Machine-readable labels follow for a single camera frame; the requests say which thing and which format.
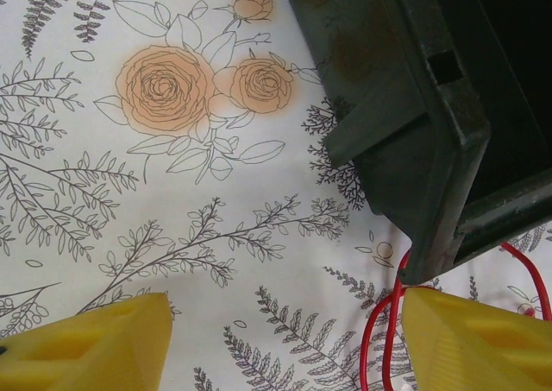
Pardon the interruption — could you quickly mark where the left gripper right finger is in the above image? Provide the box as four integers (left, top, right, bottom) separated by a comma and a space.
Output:
400, 287, 552, 391

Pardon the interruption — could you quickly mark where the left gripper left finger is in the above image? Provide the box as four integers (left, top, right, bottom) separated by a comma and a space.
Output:
0, 291, 176, 391

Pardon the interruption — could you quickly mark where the thin red cable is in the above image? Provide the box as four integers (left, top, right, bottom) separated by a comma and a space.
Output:
360, 250, 411, 391
499, 242, 552, 323

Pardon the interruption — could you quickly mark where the black plastic bin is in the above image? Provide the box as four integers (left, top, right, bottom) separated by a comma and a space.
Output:
260, 0, 552, 287

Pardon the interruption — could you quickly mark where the floral tablecloth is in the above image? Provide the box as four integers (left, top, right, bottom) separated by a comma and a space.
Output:
0, 0, 552, 391

